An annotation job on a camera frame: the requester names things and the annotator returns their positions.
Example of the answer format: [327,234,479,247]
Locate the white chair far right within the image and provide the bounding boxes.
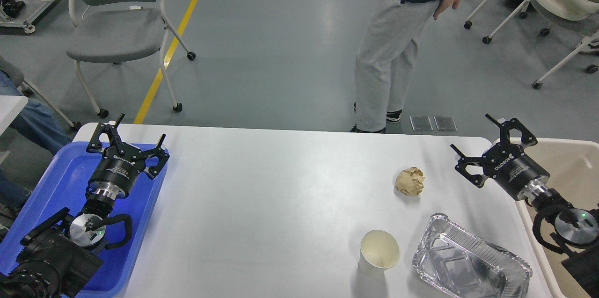
[532,31,599,89]

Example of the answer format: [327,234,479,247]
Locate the blue plastic tray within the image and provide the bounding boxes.
[0,142,167,298]

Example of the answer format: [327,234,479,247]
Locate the grey office chair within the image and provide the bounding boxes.
[43,0,196,118]

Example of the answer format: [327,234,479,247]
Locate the white side table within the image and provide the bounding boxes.
[0,95,28,135]

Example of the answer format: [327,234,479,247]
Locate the grey chair left edge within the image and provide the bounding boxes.
[0,55,82,131]

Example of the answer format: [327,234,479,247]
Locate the beige plastic bin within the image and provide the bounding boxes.
[516,138,599,298]

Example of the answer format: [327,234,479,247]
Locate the metal floor plate left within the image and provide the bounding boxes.
[409,115,433,132]

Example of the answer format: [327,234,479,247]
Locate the metal floor plate right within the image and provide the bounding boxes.
[434,116,458,132]

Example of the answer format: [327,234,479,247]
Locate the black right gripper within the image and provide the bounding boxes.
[450,113,551,201]

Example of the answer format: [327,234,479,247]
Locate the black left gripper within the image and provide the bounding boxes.
[86,113,170,199]

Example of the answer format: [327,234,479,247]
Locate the white paper cup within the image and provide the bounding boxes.
[358,230,401,275]

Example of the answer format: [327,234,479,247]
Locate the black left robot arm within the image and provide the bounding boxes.
[1,121,170,298]

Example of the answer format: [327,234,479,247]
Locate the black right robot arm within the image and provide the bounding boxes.
[452,114,599,298]

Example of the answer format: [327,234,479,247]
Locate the metal floor plate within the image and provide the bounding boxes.
[434,116,458,132]
[409,115,433,132]

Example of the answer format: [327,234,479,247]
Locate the standing person grey trousers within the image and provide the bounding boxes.
[351,0,461,133]

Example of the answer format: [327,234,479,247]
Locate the crumpled brown paper ball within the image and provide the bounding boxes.
[395,167,425,196]

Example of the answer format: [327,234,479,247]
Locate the aluminium foil tray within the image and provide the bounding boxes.
[412,213,532,298]

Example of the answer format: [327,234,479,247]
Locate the seated person blue jeans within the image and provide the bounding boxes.
[0,70,73,210]

